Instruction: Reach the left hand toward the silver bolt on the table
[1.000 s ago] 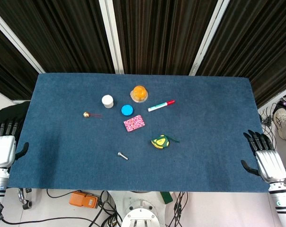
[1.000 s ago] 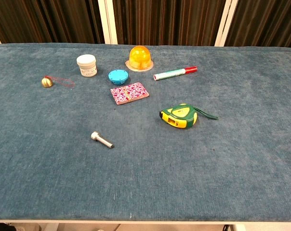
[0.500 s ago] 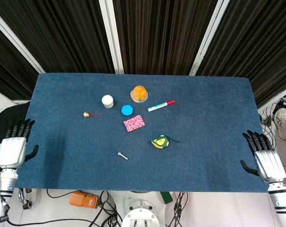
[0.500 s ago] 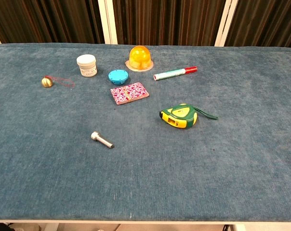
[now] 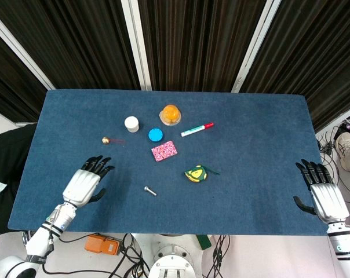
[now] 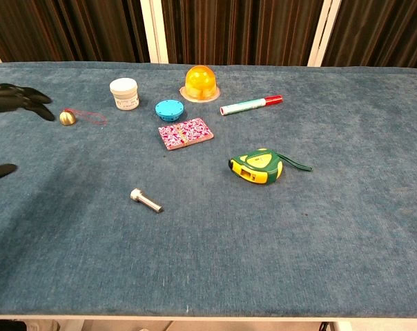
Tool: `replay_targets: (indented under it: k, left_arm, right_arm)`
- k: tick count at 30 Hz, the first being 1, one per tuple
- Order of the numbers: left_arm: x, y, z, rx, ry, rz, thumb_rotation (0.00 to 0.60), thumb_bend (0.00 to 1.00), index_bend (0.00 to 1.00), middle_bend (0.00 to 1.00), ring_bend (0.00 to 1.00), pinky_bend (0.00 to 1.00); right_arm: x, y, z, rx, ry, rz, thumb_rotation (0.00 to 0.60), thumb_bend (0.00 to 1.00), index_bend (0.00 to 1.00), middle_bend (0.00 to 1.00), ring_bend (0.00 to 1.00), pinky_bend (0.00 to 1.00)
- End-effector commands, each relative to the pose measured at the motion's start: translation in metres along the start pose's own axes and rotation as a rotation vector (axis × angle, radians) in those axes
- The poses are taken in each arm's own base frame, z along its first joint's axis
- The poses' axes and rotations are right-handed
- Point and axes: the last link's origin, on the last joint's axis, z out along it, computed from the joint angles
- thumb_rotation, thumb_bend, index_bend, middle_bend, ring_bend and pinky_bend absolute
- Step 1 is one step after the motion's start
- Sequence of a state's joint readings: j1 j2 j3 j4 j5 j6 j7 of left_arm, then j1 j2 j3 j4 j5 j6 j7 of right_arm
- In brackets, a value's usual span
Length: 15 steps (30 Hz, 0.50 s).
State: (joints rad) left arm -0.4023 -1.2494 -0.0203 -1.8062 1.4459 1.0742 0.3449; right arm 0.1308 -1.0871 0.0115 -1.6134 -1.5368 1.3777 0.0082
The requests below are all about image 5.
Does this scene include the beige shoe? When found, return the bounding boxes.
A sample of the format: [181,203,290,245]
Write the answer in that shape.
[336,131,350,174]

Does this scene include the black office chair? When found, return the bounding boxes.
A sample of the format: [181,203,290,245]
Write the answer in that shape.
[0,123,38,250]

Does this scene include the red capped white marker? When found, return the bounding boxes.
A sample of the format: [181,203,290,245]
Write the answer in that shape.
[180,122,215,138]

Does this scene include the orange foot pedal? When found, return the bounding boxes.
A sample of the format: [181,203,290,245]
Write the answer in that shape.
[85,234,123,256]

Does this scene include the orange ball in clear cup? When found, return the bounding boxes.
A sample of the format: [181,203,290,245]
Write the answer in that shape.
[159,104,182,126]

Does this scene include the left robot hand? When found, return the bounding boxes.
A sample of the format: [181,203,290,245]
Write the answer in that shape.
[61,155,115,208]

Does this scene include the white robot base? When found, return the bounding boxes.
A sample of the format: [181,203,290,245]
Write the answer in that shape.
[131,233,213,278]

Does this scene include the black cable bundle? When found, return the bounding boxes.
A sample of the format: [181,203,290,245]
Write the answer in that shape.
[315,123,350,202]

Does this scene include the blue round lid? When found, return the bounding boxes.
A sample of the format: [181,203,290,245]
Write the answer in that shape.
[148,127,164,143]

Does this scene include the pink patterned card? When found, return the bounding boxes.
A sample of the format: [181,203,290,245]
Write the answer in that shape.
[151,140,180,162]

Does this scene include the green yellow tape measure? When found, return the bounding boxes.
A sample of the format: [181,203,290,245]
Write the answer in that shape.
[184,164,221,184]

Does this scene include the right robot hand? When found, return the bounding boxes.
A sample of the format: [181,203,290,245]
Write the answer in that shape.
[293,158,350,225]

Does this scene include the blue table cloth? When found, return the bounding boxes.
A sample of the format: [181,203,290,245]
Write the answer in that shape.
[7,89,338,236]

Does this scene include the white plastic jar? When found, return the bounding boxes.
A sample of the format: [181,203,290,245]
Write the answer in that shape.
[124,116,140,133]

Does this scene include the black floor cables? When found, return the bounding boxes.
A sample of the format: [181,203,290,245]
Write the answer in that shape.
[41,233,231,278]

